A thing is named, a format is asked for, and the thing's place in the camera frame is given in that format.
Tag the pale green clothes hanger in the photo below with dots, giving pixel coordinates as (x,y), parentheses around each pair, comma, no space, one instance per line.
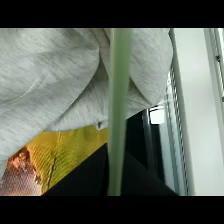
(118,110)

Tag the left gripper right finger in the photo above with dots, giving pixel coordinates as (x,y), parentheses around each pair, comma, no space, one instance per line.
(141,181)

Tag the silver frame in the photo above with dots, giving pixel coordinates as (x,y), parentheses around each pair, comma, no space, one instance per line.
(182,140)

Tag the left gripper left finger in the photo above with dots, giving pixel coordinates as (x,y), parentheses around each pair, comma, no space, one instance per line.
(87,178)

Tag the light grey long-sleeved shirt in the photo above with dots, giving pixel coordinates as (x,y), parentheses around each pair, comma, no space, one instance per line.
(56,76)

